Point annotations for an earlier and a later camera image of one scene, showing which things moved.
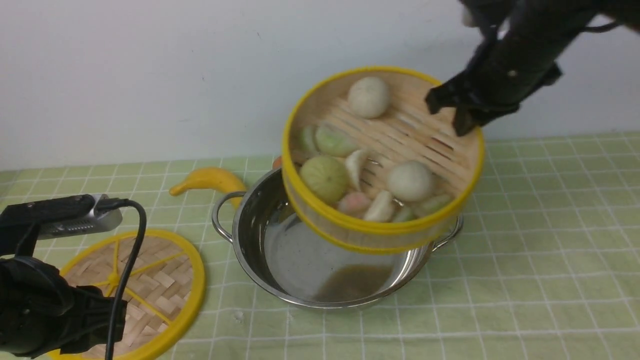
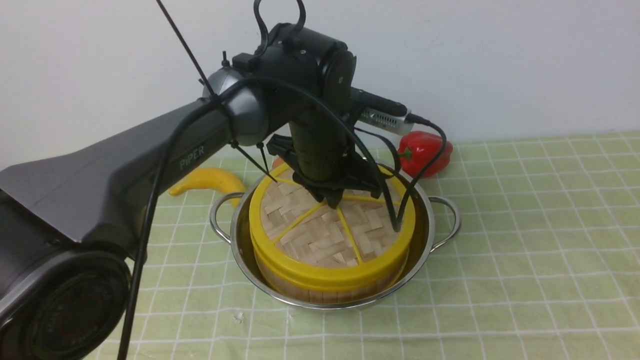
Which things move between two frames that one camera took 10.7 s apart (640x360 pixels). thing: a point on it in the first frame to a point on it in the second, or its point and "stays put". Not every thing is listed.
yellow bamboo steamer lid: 166,290 to 306,243
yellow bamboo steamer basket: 366,167 to 328,297
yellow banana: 212,178 stays put
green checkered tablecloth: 546,267 stays put
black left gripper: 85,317 to 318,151
